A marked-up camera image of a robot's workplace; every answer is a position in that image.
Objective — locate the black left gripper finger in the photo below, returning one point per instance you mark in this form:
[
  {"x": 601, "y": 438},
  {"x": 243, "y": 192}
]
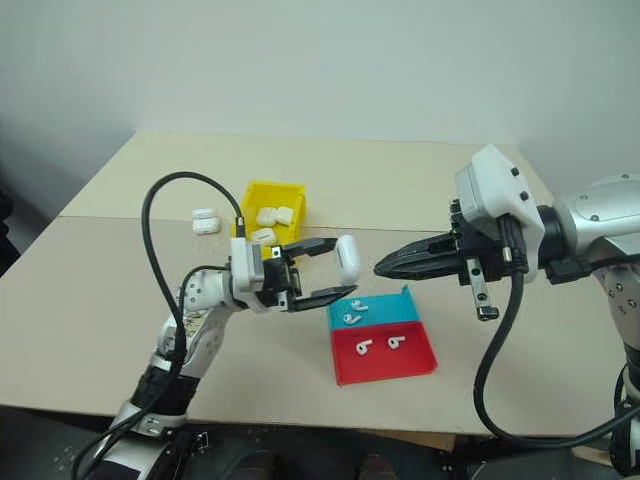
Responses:
[
  {"x": 312, "y": 246},
  {"x": 325, "y": 297}
]

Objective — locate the dark rounded shape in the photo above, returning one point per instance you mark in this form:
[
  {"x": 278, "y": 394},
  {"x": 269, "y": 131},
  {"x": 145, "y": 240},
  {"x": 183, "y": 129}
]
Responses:
[{"x": 377, "y": 467}]

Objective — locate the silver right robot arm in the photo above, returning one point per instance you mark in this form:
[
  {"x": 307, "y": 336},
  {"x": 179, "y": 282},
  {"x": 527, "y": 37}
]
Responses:
[{"x": 600, "y": 215}]

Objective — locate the red plastic tray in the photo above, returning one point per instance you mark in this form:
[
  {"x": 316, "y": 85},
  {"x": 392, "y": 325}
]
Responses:
[{"x": 410, "y": 357}]

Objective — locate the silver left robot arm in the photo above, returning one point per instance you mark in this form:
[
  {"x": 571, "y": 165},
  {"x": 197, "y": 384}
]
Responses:
[{"x": 210, "y": 287}]

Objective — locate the blue plastic tray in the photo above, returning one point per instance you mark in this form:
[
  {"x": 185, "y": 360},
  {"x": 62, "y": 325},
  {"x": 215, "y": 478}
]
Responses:
[{"x": 390, "y": 310}]

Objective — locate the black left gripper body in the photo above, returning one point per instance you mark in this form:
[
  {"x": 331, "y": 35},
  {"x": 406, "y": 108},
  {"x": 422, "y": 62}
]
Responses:
[{"x": 277, "y": 280}]

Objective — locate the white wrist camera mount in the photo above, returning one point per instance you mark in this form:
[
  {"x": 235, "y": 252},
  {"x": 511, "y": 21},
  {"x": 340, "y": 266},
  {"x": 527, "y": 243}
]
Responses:
[
  {"x": 495, "y": 185},
  {"x": 245, "y": 265}
]

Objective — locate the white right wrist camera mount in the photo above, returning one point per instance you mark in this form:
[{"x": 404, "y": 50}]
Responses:
[{"x": 495, "y": 185}]

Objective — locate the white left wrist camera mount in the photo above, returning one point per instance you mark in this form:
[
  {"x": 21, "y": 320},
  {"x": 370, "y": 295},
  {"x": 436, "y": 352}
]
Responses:
[{"x": 245, "y": 265}]

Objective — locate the white earbud case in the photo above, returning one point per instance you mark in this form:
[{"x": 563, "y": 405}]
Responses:
[
  {"x": 285, "y": 216},
  {"x": 207, "y": 226},
  {"x": 262, "y": 235},
  {"x": 349, "y": 260},
  {"x": 266, "y": 216}
]

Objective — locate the yellow plastic bin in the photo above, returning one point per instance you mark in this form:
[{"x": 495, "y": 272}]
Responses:
[{"x": 295, "y": 205}]

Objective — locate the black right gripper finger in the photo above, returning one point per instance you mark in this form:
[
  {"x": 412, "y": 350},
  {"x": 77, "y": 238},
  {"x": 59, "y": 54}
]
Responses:
[
  {"x": 430, "y": 246},
  {"x": 420, "y": 267}
]

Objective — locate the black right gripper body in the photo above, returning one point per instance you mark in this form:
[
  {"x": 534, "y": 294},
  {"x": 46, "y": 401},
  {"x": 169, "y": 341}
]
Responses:
[{"x": 482, "y": 245}]

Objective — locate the dark object beside table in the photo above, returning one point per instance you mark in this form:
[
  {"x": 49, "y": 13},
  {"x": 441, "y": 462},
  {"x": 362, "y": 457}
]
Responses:
[{"x": 6, "y": 230}]

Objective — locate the white earbud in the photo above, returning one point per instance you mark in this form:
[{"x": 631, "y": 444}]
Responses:
[
  {"x": 362, "y": 349},
  {"x": 357, "y": 305},
  {"x": 349, "y": 319},
  {"x": 395, "y": 343}
]

